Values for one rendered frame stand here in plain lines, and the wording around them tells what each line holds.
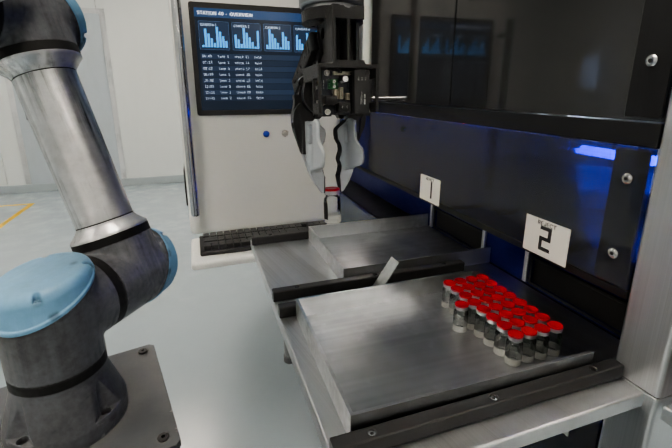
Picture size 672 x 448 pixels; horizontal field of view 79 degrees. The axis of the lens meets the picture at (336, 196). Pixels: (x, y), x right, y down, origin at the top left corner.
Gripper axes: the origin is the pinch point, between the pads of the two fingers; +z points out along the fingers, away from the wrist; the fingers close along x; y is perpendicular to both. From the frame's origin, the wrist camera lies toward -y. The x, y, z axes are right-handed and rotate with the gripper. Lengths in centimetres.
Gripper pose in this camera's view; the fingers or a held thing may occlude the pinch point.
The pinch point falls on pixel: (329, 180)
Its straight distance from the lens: 52.7
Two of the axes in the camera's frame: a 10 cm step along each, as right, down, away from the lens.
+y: 3.4, 1.9, -9.2
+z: 0.2, 9.8, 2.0
